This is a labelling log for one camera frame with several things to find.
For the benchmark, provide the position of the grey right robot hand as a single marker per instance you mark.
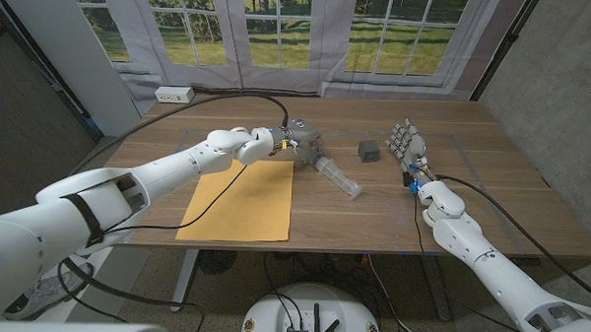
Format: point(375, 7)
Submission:
point(413, 148)

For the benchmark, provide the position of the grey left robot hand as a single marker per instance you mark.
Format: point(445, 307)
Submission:
point(304, 134)

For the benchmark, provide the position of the clear plastic syringe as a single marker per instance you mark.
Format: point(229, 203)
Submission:
point(337, 176)

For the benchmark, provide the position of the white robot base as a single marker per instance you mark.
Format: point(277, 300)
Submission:
point(280, 313)

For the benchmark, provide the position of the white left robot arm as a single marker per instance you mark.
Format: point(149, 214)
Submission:
point(177, 167)

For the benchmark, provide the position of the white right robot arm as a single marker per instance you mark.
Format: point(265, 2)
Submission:
point(499, 271)

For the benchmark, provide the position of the small dark grey box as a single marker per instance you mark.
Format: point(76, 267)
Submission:
point(369, 152)

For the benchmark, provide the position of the yellow manila envelope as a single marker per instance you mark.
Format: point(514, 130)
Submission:
point(254, 209)

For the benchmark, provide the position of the printed window backdrop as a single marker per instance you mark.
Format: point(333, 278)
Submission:
point(324, 49)

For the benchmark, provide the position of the white power strip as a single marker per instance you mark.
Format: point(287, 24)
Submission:
point(174, 94)

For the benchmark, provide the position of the black backdrop stand pole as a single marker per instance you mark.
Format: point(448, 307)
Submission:
point(506, 45)

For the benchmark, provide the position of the grey table leg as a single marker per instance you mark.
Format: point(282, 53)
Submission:
point(436, 289)

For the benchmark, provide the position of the black round fan base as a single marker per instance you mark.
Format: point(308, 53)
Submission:
point(216, 262)

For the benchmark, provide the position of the white table leg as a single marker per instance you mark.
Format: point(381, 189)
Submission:
point(185, 275)

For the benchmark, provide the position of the upright black antenna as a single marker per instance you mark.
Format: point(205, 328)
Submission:
point(316, 319)

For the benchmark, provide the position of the slanted black antenna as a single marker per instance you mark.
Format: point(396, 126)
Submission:
point(330, 330)

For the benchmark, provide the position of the white upright panel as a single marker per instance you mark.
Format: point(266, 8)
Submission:
point(72, 55)

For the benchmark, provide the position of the white grey sneaker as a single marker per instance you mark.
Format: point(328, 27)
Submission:
point(44, 295)

